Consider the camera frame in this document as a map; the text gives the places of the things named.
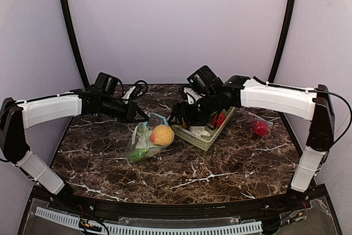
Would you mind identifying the yellow peach toy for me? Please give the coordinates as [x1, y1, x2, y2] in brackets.
[151, 125, 174, 146]

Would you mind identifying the white green cabbage toy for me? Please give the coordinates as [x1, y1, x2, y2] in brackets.
[134, 126, 166, 158]

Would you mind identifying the clear zip bag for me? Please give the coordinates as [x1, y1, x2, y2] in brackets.
[236, 110, 273, 138]
[125, 113, 175, 162]

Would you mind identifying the green leafy vegetable toy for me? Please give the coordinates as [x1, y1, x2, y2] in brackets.
[128, 149, 148, 162]

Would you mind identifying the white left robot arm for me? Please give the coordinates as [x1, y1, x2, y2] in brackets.
[1, 72, 149, 195]

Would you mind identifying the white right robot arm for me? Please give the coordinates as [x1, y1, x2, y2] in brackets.
[168, 65, 351, 193]

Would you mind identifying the white garlic toy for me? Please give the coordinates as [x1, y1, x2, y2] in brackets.
[188, 126, 211, 137]

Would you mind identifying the pale green perforated basket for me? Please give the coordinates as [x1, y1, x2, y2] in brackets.
[172, 107, 236, 151]

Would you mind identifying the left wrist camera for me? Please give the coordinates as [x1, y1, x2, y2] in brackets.
[122, 80, 149, 102]

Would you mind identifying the black table edge rail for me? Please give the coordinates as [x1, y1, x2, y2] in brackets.
[49, 190, 312, 225]

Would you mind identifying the light blue cable duct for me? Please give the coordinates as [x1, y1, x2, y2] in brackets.
[35, 206, 263, 235]

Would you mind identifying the black left frame post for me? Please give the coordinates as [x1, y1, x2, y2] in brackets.
[60, 0, 89, 88]

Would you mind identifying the black frame post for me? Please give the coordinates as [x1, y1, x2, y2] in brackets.
[268, 0, 295, 83]
[60, 0, 89, 88]

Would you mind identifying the black right frame post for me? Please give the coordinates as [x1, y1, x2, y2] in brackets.
[268, 0, 295, 83]

